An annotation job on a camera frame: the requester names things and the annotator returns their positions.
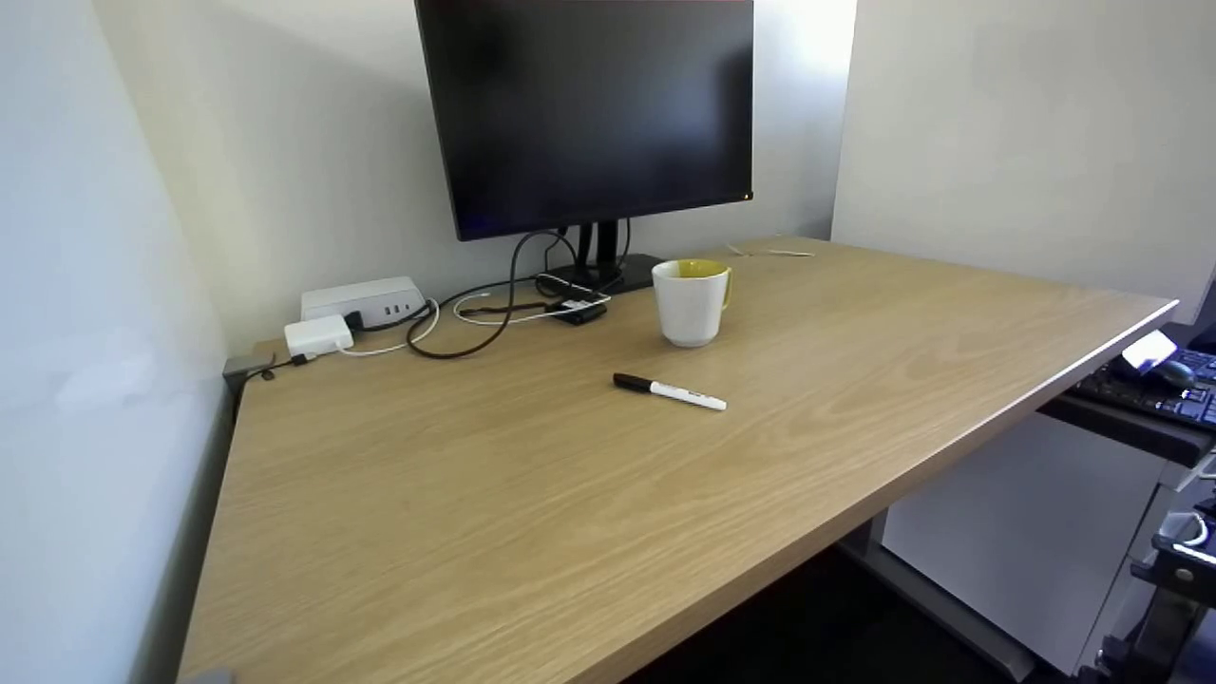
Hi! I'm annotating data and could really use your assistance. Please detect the white power adapter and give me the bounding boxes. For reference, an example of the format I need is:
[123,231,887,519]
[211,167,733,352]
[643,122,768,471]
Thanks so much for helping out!
[283,312,359,364]

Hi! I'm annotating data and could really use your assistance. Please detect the small black hub box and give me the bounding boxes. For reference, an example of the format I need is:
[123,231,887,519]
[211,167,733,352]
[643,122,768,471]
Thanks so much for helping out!
[549,295,611,332]

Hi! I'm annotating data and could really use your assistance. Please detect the white partition panel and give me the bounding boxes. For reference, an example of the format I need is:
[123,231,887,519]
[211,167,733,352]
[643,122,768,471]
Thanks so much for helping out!
[0,0,241,684]

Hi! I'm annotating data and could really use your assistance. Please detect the yellow and white mug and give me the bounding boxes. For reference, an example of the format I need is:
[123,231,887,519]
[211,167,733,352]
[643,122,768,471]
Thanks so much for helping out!
[649,255,733,351]

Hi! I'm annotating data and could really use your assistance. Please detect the black computer monitor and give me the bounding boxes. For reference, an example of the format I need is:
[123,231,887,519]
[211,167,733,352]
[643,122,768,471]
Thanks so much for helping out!
[410,0,755,243]

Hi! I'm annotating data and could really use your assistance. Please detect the black monitor stand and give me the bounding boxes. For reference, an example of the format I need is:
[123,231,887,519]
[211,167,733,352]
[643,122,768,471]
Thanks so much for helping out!
[531,217,671,301]

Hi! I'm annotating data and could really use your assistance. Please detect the black shelf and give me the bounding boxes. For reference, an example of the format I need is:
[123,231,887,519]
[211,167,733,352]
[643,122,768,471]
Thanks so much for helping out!
[1039,390,1216,471]

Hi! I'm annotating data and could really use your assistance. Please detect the white power strip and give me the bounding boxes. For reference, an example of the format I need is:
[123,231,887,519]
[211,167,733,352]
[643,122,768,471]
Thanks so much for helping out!
[297,272,429,336]

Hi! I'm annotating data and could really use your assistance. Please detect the small white box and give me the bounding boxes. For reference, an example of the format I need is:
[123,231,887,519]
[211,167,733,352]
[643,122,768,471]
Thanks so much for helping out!
[1116,332,1182,376]

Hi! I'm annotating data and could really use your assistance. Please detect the white marker with black cap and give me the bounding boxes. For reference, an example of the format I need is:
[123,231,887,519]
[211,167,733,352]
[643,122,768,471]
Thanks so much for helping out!
[609,367,733,419]

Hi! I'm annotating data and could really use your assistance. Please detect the black cable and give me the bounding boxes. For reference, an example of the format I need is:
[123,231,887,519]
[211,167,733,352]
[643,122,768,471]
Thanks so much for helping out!
[402,224,581,364]

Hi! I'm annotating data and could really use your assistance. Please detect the dark computer mouse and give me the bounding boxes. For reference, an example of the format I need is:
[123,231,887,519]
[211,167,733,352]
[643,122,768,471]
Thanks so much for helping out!
[1152,356,1200,390]

